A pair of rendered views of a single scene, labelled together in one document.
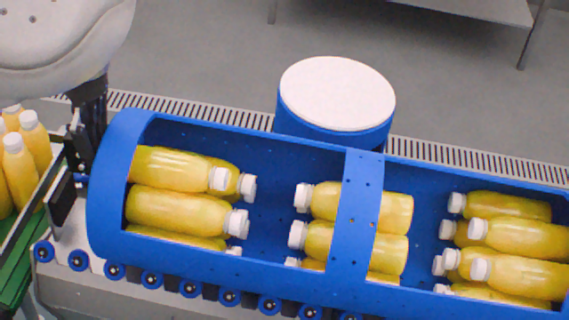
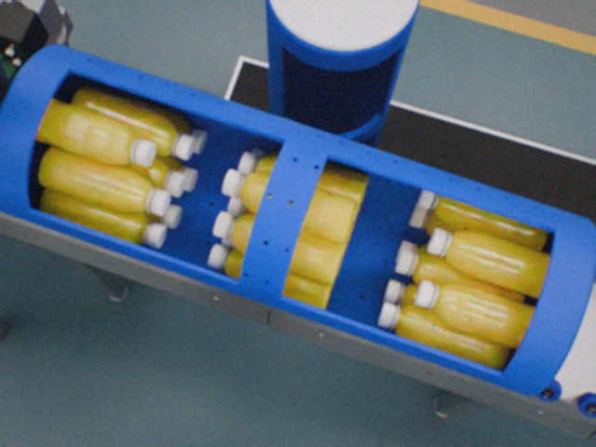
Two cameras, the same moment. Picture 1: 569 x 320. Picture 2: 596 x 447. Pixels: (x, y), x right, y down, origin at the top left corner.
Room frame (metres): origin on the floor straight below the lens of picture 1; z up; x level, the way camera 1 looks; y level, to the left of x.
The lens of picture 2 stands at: (0.37, -0.22, 2.31)
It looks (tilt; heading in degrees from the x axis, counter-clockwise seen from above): 74 degrees down; 11
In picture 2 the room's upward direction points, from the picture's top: 4 degrees clockwise
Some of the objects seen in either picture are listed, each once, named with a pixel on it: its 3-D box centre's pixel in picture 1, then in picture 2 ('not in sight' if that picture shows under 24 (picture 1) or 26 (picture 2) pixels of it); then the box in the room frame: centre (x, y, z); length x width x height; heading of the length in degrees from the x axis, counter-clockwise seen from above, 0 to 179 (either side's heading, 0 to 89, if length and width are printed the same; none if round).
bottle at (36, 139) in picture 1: (36, 152); not in sight; (0.89, 0.54, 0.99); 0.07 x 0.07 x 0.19
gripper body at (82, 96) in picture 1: (85, 92); not in sight; (0.73, 0.33, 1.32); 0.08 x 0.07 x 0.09; 176
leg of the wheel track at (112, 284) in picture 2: not in sight; (93, 266); (0.69, 0.37, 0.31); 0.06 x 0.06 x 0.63; 86
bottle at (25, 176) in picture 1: (21, 175); not in sight; (0.82, 0.55, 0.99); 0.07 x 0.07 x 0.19
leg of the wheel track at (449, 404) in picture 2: not in sight; (467, 399); (0.61, -0.61, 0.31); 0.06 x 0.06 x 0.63; 86
